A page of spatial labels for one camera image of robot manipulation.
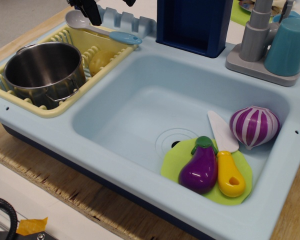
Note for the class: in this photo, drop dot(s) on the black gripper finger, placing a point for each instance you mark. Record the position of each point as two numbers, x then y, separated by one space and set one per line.
90 10
130 3

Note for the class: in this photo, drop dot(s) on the stainless steel pot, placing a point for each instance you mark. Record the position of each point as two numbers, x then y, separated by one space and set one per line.
46 73

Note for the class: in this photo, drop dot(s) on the dark blue plastic box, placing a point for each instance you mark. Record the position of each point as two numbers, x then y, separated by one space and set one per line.
196 26

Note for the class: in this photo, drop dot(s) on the green mat with dishes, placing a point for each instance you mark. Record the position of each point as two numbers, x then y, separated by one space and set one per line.
241 11

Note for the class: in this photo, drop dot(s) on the grey toy faucet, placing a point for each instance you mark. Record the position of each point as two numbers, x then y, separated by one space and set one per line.
249 56

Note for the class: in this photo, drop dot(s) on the teal plastic cup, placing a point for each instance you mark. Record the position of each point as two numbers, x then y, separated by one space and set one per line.
283 57

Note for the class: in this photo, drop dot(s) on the green plastic plate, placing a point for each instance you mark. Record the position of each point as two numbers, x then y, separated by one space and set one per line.
177 157

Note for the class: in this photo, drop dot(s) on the light blue toy sink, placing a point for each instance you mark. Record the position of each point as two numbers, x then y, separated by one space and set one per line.
120 129

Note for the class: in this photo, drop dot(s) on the purple striped toy onion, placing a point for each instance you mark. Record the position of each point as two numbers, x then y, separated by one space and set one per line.
254 126

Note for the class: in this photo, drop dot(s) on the purple toy eggplant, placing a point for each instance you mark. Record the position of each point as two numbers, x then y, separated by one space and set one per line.
200 173

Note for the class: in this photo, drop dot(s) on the wooden base board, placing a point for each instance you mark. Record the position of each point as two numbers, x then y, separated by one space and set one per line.
80 205

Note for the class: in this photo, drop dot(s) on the orange masking tape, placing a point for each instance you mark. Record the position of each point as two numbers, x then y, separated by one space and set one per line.
31 226

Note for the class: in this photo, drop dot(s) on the grey spoon with blue handle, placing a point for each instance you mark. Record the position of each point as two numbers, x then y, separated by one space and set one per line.
76 20

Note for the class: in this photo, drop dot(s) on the toy knife with yellow handle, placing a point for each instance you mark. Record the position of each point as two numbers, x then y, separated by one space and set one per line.
230 181

